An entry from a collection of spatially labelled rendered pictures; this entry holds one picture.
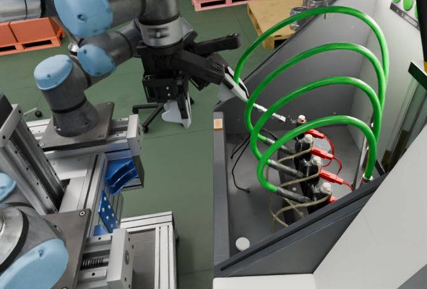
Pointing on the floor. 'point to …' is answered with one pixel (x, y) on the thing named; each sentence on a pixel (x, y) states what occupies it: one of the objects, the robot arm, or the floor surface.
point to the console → (384, 231)
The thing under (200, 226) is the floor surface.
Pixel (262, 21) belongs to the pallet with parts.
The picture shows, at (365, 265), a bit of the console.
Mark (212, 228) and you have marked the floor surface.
